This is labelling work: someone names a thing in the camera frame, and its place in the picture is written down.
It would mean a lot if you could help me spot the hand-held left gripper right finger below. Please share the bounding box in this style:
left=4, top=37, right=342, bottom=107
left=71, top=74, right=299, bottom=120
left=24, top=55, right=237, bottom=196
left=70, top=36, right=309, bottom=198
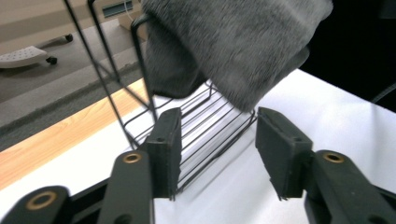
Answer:
left=254, top=106, right=396, bottom=224

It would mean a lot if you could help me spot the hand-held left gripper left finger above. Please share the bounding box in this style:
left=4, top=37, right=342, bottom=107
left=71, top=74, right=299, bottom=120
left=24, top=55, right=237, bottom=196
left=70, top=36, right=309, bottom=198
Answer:
left=96, top=106, right=183, bottom=224

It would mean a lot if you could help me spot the black wire rack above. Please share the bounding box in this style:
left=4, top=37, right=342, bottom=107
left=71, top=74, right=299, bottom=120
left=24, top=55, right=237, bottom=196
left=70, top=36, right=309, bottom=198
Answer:
left=63, top=0, right=260, bottom=193

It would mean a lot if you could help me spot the dark grey towel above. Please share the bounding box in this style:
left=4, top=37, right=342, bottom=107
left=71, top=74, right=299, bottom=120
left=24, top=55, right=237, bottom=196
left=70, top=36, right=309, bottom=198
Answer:
left=141, top=0, right=334, bottom=113

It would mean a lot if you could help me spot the wooden table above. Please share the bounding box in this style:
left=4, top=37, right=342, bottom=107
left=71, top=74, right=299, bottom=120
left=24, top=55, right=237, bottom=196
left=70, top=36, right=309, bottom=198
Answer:
left=0, top=77, right=157, bottom=191

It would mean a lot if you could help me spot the white chair base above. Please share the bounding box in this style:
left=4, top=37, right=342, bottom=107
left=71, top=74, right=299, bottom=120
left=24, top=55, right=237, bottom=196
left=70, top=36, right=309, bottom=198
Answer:
left=0, top=33, right=75, bottom=70

